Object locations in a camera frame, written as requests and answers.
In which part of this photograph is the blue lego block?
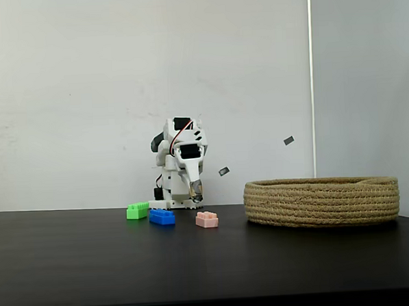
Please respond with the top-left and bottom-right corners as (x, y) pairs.
(149, 207), (177, 227)

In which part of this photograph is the pink lego block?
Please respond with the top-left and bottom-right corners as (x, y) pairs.
(195, 210), (219, 229)

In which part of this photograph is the green lego block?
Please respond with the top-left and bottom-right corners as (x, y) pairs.
(125, 201), (150, 221)

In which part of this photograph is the red white black servo cable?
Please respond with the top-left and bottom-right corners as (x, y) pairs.
(167, 120), (196, 157)

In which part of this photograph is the woven rope basket tray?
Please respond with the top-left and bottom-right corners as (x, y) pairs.
(243, 173), (401, 233)

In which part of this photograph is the white vertical wall strip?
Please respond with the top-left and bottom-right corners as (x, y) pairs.
(305, 0), (322, 179)

